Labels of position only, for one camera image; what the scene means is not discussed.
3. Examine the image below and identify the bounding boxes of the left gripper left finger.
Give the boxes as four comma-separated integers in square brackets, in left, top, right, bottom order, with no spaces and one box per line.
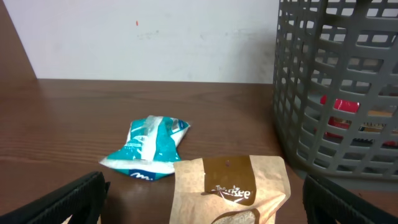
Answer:
[1,171,110,224]

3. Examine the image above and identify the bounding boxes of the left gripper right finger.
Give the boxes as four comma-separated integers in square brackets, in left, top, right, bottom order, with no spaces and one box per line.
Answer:
[303,174,397,224]

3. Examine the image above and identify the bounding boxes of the orange long biscuit pack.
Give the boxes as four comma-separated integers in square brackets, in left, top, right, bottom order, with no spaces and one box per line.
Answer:
[313,95,398,147]

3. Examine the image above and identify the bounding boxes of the cream crumpled snack pouch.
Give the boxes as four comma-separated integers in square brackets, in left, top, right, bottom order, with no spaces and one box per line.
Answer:
[62,215,101,224]

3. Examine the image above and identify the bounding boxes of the brown beige snack pouch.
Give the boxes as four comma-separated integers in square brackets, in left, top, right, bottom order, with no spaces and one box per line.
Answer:
[169,156,291,224]

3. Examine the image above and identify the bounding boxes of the blue white snack packet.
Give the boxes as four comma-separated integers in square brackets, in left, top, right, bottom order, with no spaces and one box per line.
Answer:
[99,116,190,181]

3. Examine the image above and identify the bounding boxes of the grey plastic basket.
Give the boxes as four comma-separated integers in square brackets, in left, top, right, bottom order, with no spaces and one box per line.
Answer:
[273,0,397,191]

